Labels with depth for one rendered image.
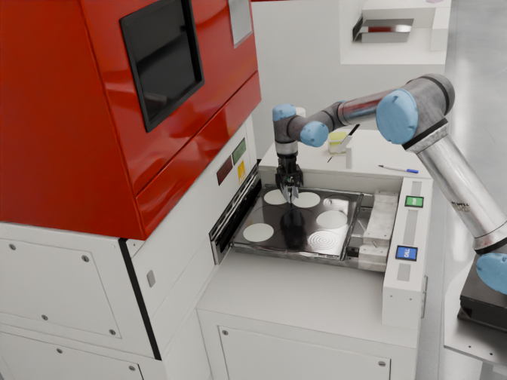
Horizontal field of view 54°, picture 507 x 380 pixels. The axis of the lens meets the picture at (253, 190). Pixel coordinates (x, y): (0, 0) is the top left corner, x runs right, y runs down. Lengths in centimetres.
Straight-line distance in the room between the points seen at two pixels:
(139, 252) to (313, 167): 84
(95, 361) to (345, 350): 72
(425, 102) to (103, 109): 70
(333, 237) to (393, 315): 33
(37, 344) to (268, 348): 70
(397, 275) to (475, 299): 20
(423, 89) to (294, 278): 69
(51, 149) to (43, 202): 16
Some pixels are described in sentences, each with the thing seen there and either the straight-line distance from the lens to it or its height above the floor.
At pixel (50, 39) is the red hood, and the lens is 101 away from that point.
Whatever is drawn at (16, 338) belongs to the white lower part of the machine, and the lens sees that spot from 176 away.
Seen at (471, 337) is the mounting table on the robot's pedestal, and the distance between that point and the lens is 145.
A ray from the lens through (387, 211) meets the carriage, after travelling 175.
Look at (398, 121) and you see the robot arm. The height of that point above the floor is 137.
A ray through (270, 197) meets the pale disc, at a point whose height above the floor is 90.
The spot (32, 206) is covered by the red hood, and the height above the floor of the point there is 129.
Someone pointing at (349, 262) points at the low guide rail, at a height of 84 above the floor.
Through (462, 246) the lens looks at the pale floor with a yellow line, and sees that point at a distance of 308.
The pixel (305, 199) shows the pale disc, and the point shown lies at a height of 90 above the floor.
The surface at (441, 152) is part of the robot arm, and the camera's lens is 122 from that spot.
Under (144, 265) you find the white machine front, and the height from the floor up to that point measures 112.
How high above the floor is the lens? 187
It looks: 31 degrees down
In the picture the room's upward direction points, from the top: 7 degrees counter-clockwise
